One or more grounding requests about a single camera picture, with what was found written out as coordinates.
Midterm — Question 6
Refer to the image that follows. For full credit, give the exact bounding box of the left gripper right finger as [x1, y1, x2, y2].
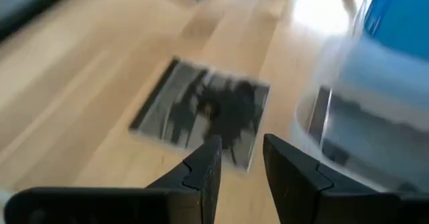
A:
[262, 133, 429, 224]

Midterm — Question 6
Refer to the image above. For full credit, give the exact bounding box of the clear plastic bin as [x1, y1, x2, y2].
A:
[290, 32, 429, 194]
[350, 0, 429, 67]

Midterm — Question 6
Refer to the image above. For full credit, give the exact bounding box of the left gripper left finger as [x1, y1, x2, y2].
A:
[145, 135, 223, 224]

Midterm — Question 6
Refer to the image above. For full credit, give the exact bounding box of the black metal table frame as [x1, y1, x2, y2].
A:
[0, 0, 86, 43]

